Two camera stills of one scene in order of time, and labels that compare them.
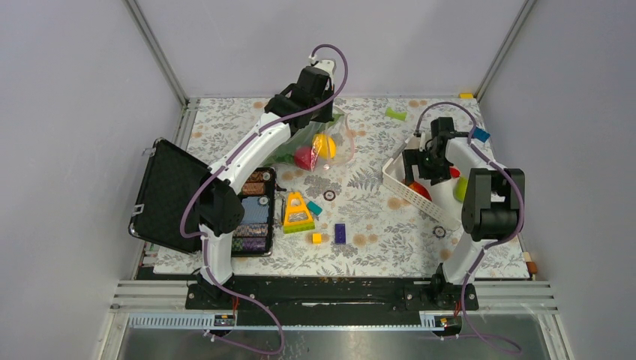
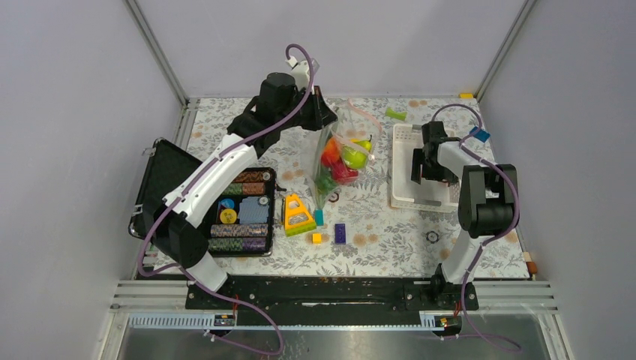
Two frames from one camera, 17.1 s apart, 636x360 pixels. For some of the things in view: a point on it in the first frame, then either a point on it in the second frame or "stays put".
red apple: (302, 157) → (341, 172)
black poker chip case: (169, 177) stays put
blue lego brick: (481, 134) stays put
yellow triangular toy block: (295, 226) stays put
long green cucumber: (285, 156) → (325, 183)
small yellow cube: (316, 238) stays put
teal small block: (314, 208) → (319, 217)
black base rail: (330, 301) stays put
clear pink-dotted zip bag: (318, 146) → (346, 151)
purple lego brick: (340, 233) stays put
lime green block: (397, 115) stays put
